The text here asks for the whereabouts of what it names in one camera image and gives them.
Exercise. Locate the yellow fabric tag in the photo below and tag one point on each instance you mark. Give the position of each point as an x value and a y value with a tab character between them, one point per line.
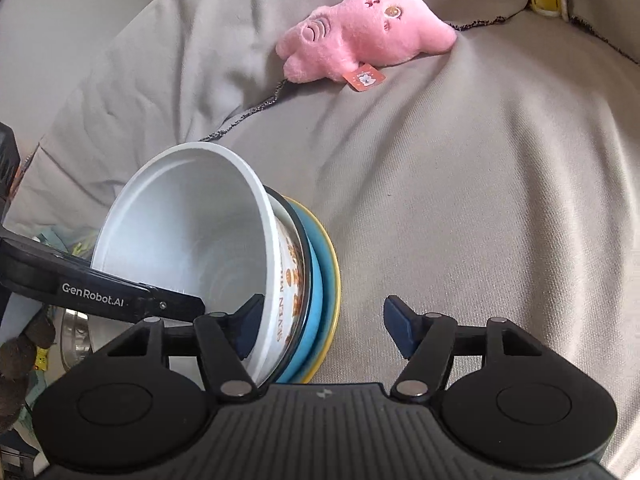
545	0

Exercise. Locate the black crate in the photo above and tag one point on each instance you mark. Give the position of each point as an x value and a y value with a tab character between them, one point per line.
7	165

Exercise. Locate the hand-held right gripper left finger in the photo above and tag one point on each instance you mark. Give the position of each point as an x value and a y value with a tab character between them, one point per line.
250	320

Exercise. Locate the beige sofa cover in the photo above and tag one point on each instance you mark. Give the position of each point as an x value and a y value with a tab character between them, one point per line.
475	185

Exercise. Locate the pink plush toy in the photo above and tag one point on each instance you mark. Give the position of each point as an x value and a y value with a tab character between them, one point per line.
350	35

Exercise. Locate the light printed cloth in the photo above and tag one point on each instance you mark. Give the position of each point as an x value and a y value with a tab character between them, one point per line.
60	240

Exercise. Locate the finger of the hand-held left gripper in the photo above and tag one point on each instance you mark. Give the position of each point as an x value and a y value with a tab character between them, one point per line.
175	306

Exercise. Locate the white printed paper bowl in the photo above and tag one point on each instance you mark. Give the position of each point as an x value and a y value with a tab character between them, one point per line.
190	220

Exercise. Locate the dark brown fuzzy cloth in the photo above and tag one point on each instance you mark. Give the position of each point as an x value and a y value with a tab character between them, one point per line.
20	360

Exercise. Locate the stainless steel bowl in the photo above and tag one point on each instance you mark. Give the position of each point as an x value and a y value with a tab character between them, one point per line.
75	340

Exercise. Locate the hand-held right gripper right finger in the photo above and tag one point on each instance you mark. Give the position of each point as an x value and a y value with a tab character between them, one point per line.
397	322

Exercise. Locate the white bowl with yellow rim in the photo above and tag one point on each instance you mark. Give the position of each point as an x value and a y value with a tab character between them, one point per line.
329	300

